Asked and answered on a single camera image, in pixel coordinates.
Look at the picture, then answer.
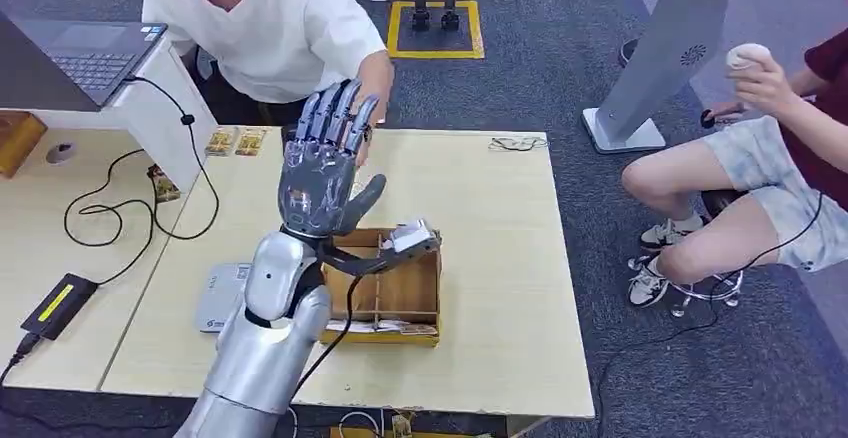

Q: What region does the black power adapter yellow label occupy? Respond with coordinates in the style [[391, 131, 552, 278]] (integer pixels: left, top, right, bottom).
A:
[[19, 273, 100, 342]]

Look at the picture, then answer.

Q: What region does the yellow tape floor square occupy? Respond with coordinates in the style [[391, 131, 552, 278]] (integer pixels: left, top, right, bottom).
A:
[[386, 0, 486, 61]]

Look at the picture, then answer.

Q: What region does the pale side desk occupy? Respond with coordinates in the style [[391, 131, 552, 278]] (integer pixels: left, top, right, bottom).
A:
[[0, 111, 200, 394]]

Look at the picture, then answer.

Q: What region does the chrome leg stool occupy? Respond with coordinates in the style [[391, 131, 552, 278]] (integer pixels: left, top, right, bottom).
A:
[[627, 189, 751, 320]]

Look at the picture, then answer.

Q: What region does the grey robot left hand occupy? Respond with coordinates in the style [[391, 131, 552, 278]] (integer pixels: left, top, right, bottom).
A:
[[277, 78, 388, 240]]

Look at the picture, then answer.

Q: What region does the black adapter mains cable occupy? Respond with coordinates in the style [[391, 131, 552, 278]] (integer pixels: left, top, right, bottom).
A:
[[0, 332, 42, 391]]

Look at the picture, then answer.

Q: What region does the grey kiosk stand white base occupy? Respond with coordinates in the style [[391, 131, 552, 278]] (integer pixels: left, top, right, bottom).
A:
[[581, 0, 739, 156]]

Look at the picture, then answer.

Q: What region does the long black floor cable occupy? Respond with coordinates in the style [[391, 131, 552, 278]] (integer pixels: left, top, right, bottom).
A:
[[593, 189, 827, 438]]

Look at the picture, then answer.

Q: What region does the black handheld controller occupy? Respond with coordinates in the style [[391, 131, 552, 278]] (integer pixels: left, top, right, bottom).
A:
[[700, 108, 747, 130]]

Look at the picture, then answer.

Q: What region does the flat silver device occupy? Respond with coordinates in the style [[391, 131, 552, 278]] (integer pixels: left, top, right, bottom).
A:
[[193, 262, 254, 336]]

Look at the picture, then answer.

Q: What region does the thin wire bundle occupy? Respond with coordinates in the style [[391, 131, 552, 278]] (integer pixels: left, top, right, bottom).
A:
[[488, 134, 550, 154]]

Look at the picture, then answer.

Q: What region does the dark grey laptop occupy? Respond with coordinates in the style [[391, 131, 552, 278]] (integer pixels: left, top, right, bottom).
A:
[[0, 10, 169, 114]]

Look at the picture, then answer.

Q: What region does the wooden card box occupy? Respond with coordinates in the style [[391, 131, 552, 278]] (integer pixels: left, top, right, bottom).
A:
[[319, 226, 444, 349]]

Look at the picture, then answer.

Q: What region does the yellow card pack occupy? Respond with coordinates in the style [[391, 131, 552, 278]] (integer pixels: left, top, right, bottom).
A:
[[203, 126, 240, 159], [235, 128, 269, 159]]

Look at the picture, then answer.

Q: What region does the white card stack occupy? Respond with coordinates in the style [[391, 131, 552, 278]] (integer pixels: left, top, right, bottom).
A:
[[324, 318, 440, 338]]

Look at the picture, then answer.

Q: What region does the single brown card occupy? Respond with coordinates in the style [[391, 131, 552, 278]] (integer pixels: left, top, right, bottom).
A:
[[146, 164, 182, 205]]

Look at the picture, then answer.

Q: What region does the person across desk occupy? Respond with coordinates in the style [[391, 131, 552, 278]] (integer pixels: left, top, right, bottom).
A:
[[140, 0, 397, 168]]

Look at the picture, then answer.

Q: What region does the grey round desk grommet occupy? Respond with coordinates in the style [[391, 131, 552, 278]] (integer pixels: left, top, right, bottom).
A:
[[44, 142, 79, 167]]

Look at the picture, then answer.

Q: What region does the black laptop power cable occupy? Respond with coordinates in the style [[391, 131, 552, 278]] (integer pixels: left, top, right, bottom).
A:
[[62, 74, 222, 288]]

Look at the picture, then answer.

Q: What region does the brown wooden box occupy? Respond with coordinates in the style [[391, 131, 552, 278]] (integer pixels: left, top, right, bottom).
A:
[[0, 110, 50, 181]]

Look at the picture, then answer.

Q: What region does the pale wooden desk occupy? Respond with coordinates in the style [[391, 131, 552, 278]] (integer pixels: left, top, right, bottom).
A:
[[99, 128, 597, 422]]

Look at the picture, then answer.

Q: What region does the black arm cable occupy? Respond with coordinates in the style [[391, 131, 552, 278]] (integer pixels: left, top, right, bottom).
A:
[[290, 274, 364, 400]]

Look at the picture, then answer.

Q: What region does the pale handheld controller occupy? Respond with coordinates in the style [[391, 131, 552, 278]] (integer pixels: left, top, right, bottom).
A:
[[724, 42, 774, 73]]

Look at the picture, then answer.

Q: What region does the seated person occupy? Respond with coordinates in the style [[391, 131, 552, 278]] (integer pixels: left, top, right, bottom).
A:
[[620, 27, 848, 310]]

